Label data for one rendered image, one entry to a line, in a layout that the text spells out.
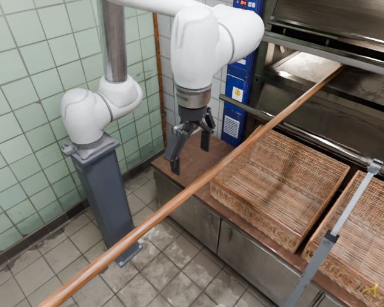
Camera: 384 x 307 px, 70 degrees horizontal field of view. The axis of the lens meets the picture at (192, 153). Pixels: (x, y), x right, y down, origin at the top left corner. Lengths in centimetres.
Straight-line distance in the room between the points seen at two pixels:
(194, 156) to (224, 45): 133
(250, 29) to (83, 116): 79
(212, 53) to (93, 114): 77
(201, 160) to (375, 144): 99
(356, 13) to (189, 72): 94
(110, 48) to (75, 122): 34
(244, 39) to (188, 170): 122
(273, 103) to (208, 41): 114
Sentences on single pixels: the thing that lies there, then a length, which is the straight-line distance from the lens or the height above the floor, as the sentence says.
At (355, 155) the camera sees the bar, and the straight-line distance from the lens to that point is 119.
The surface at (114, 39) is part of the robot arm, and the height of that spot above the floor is 148.
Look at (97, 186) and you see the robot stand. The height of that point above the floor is 81.
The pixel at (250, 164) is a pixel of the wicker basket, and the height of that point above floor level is 59.
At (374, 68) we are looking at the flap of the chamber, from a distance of 129.
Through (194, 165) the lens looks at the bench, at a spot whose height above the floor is 58.
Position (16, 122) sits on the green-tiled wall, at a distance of 186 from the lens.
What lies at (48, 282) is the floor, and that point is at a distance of 223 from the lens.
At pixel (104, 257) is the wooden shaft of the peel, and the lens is 77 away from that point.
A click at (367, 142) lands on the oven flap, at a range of 159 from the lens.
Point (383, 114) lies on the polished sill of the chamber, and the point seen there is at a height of 117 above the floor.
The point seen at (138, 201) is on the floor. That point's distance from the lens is 241.
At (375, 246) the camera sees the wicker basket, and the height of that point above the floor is 59.
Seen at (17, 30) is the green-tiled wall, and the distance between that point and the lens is 172.
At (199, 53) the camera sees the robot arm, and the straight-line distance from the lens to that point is 59.
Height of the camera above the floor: 186
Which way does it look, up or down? 42 degrees down
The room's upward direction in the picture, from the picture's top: straight up
